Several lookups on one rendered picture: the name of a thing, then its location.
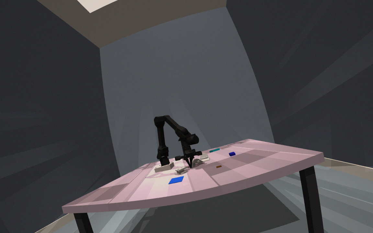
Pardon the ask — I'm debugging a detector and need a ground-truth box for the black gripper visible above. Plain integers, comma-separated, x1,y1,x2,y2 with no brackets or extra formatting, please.
175,145,202,168

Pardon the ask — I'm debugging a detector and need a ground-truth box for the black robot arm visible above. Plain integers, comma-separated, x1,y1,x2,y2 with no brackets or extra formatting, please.
154,115,199,166

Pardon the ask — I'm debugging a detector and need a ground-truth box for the blue flat rectangular plate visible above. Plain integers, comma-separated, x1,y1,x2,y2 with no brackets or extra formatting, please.
169,176,184,184

